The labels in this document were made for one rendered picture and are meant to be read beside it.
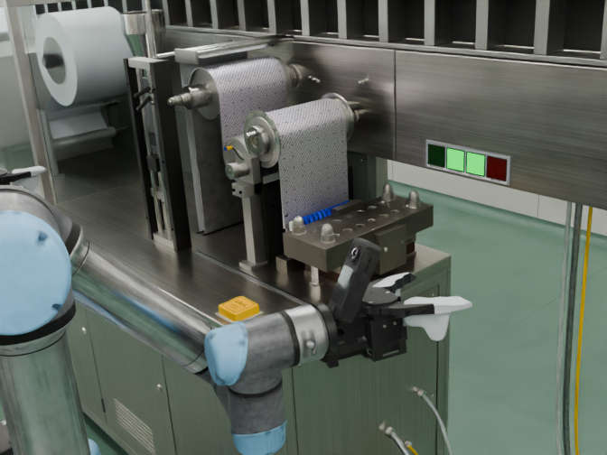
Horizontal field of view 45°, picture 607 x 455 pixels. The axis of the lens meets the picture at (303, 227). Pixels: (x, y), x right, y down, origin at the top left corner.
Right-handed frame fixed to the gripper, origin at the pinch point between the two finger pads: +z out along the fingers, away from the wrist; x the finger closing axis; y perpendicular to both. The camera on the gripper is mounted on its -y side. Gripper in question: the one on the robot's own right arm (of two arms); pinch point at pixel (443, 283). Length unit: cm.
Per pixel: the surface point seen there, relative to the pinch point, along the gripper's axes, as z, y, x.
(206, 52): -2, -36, -109
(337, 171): 25, -1, -91
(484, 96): 50, -20, -57
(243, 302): -11, 22, -71
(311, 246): 8, 12, -71
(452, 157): 46, -5, -67
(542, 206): 232, 74, -259
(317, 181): 18, 0, -89
